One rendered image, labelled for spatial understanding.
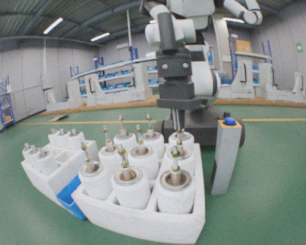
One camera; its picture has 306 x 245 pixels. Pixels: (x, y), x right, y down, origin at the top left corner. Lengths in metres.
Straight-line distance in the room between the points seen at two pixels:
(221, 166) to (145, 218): 0.32
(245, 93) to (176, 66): 2.29
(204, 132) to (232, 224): 0.55
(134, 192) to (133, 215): 0.07
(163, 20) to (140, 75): 2.25
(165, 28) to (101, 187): 0.42
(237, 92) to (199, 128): 1.77
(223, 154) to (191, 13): 0.68
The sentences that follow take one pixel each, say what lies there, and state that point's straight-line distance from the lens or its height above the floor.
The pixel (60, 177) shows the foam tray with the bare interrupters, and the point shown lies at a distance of 0.63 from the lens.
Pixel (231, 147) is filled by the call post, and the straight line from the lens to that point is 0.47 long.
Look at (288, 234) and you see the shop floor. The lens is 0.65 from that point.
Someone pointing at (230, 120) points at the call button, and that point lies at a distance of 0.45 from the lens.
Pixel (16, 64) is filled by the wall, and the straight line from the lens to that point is 6.94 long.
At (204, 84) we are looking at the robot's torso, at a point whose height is 0.43.
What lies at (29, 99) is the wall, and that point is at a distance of 6.84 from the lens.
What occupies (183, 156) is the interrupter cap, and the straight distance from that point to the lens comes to 0.39.
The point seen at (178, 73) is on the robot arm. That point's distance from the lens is 0.30.
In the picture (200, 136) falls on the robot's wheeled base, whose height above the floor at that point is 0.12.
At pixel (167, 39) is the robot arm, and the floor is 0.55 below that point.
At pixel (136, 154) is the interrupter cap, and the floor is 0.25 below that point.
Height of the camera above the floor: 0.47
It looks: 18 degrees down
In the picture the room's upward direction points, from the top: 6 degrees counter-clockwise
